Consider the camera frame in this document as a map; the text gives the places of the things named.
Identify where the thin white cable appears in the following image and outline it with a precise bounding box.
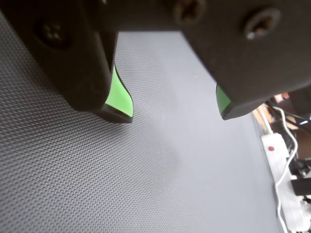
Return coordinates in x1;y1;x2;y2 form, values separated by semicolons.
266;100;299;233

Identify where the white power strip red switch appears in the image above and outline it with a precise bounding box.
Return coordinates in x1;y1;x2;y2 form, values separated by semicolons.
260;133;311;233

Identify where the dark grey textured mat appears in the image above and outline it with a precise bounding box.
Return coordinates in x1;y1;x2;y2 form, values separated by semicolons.
0;11;282;233

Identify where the black power plug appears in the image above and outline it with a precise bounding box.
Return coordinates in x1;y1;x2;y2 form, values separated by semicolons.
290;178;311;196

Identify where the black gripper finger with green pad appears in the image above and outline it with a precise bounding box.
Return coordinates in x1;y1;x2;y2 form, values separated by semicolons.
167;0;311;121
0;0;134;124

